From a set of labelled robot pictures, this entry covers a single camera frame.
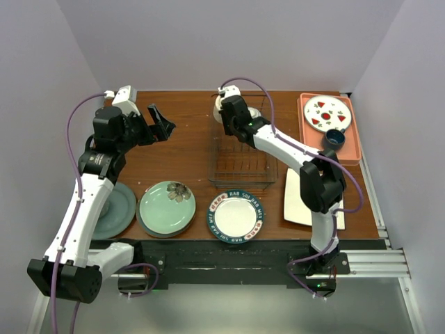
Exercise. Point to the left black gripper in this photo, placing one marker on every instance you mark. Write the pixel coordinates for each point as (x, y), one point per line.
(161, 130)

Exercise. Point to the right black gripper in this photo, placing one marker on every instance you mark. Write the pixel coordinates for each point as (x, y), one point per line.
(227, 129)

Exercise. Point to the cream ceramic mug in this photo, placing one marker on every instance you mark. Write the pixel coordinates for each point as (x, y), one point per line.
(217, 108)

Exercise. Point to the blue floral white bowl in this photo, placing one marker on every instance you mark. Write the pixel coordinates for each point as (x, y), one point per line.
(255, 113)

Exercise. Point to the white plate teal lettered rim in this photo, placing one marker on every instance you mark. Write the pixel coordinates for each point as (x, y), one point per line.
(235, 216)

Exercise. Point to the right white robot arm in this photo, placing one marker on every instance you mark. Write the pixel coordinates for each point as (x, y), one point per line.
(322, 183)

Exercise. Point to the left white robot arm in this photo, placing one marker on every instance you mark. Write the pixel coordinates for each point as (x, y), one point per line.
(67, 270)

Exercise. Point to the dark plate under green plate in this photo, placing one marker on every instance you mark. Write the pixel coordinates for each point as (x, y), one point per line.
(164, 225)

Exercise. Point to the green plate with flower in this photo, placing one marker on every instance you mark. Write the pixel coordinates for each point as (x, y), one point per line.
(168, 197)

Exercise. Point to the grey-green round plate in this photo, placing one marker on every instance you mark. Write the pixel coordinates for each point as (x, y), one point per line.
(120, 214)

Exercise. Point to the grey ceramic mug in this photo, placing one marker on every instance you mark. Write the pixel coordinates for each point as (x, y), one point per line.
(105, 209)

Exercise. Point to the watermelon pattern white plate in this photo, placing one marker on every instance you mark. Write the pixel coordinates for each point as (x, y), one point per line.
(324, 112)

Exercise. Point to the dark blue cup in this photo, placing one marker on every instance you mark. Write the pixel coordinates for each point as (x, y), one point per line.
(334, 139)

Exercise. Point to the salmon pink tray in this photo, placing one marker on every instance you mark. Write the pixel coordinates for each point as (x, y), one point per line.
(350, 154)

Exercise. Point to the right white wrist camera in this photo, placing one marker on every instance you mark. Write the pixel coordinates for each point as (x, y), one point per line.
(227, 91)

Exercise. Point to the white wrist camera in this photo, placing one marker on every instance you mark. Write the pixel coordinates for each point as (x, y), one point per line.
(227, 91)
(124, 99)

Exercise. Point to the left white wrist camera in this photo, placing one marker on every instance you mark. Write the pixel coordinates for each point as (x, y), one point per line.
(124, 99)

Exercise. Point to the black wire dish rack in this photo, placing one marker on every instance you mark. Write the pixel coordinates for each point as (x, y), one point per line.
(235, 165)

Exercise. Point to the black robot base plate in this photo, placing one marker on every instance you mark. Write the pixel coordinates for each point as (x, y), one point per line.
(258, 262)

